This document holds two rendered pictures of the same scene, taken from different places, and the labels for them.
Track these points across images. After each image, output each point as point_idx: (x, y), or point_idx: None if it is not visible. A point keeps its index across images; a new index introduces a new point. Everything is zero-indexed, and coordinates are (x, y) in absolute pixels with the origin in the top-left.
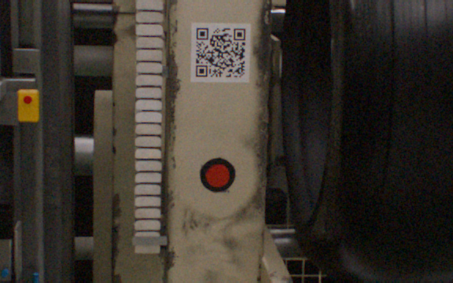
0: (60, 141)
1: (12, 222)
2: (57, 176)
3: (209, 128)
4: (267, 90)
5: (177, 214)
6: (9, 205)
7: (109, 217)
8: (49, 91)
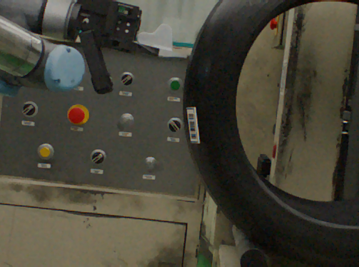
0: None
1: (264, 168)
2: None
3: (277, 122)
4: (286, 101)
5: (270, 173)
6: (264, 159)
7: None
8: None
